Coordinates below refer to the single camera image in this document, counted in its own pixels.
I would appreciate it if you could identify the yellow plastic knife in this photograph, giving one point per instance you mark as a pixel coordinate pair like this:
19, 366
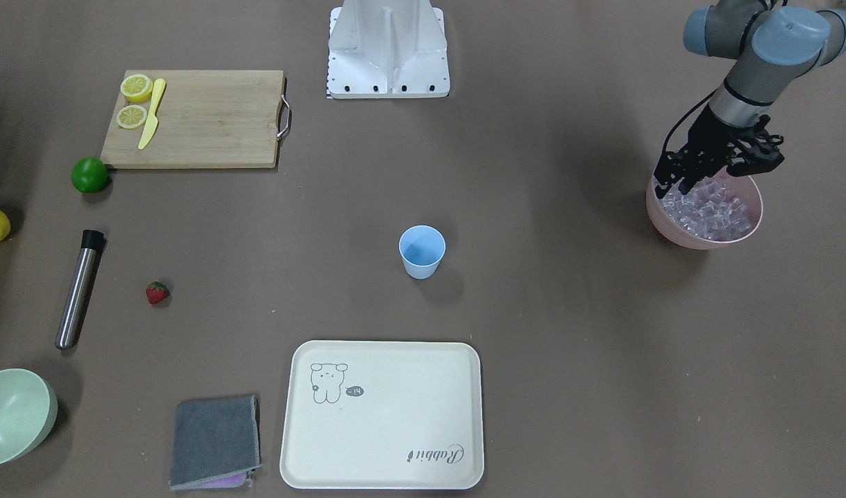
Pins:
152, 122

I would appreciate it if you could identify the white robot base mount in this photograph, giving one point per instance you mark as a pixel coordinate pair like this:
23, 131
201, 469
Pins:
387, 50

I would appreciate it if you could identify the grey folded cloth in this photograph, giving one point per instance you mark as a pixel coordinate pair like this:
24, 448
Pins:
215, 444

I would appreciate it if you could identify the steel muddler black tip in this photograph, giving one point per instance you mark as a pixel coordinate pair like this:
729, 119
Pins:
77, 299

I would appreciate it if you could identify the pink bowl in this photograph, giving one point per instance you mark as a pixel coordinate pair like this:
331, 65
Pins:
744, 186

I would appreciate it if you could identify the mint green bowl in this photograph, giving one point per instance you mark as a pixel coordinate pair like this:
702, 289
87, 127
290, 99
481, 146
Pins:
28, 411

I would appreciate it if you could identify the bamboo cutting board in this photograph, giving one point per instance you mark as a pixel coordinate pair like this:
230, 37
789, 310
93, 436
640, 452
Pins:
208, 119

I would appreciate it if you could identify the lemon slice lower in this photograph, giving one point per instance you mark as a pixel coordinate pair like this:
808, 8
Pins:
131, 116

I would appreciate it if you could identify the clear ice cube pile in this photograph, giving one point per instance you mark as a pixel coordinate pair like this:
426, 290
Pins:
712, 210

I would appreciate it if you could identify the cream rabbit tray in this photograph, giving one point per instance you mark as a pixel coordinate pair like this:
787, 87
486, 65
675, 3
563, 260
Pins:
384, 415

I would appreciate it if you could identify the lemon slice upper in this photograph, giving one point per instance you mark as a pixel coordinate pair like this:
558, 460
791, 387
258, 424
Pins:
137, 88

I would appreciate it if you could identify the red strawberry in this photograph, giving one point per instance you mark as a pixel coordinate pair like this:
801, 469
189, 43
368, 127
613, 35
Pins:
156, 292

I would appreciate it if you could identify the light blue plastic cup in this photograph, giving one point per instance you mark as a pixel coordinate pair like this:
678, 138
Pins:
422, 248

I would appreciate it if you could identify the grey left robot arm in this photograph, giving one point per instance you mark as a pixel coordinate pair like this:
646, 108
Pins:
772, 45

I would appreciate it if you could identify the green lime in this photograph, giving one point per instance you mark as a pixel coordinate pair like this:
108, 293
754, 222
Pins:
89, 175

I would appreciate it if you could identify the lemon slice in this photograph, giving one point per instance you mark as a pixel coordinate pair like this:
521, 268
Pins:
131, 116
137, 88

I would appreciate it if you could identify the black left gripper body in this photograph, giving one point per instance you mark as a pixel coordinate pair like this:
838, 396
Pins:
707, 137

